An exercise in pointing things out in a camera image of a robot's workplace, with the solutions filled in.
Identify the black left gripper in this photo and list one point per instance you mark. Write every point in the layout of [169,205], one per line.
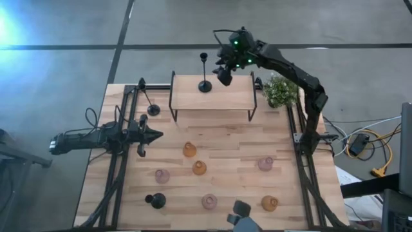
[141,137]

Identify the tall black candlestick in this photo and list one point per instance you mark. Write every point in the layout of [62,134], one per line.
[154,110]
[205,87]

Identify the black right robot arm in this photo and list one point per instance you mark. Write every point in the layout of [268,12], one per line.
[289,66]

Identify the black aluminium table frame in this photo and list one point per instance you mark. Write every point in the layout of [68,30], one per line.
[118,199]

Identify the black side stand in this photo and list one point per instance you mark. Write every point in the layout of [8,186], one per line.
[32,159]

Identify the black desk bar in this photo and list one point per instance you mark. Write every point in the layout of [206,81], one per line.
[370,187]

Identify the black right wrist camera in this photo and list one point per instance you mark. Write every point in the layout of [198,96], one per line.
[241,38]

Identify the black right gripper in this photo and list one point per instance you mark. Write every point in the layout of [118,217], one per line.
[231,61]

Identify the black equipment case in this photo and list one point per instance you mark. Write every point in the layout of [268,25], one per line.
[397,212]

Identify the short black candlestick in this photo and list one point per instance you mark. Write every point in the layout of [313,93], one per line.
[158,200]

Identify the wooden shelf with black legs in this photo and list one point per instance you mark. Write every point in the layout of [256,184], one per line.
[225,96]

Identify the potted green plant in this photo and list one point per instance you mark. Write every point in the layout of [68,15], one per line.
[280,91]

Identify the pink ribbed glass candle holder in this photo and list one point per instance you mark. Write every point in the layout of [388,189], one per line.
[265,164]
[209,202]
[162,177]

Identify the amber ribbed glass candle holder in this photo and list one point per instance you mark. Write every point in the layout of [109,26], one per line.
[269,204]
[199,168]
[189,150]

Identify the grey monitor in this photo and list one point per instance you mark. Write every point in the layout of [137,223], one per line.
[406,148]

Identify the black power adapter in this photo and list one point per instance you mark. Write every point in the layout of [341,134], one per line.
[359,145]

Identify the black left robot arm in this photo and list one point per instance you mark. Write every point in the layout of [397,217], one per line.
[80,140]

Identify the white papers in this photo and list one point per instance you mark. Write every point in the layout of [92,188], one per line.
[363,209]

